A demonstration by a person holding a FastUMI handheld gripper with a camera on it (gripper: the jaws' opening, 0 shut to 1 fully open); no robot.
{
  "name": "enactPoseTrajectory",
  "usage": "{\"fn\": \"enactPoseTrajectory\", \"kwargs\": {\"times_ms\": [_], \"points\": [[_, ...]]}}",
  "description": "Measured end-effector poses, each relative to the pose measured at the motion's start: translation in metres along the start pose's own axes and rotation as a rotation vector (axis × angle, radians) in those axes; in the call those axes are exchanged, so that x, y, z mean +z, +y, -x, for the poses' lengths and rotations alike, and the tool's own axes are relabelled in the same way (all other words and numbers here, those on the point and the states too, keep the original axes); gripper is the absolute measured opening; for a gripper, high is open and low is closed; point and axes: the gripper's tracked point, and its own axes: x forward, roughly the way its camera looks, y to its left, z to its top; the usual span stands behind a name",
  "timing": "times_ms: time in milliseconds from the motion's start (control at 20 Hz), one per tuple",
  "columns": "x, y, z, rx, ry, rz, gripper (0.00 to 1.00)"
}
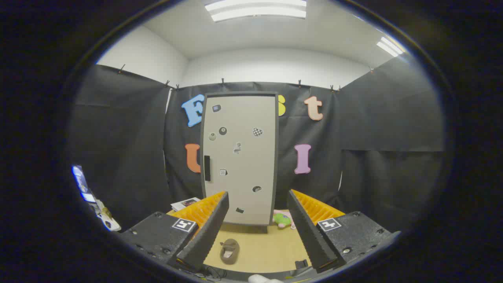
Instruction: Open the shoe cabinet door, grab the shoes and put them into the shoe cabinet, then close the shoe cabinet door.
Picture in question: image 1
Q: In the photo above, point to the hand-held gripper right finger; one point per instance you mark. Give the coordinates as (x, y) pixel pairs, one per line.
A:
(310, 236)

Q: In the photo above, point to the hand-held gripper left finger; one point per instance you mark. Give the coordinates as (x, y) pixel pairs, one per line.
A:
(208, 232)

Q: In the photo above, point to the brown fuzzy shoe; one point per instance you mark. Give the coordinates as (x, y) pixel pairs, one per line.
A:
(230, 253)

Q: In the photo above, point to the grey shoe cabinet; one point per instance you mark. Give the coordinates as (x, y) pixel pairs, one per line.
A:
(277, 165)

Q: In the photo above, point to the green pink plush toy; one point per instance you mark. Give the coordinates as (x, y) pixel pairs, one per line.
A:
(282, 220)

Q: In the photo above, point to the white book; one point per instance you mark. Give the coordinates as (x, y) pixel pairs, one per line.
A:
(184, 203)

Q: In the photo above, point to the white gadget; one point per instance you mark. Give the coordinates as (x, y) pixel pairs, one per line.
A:
(107, 218)

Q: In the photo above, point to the black backdrop cloth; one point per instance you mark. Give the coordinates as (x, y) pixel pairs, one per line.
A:
(118, 137)

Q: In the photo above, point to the bright screen device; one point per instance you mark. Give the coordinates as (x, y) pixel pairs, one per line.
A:
(81, 182)

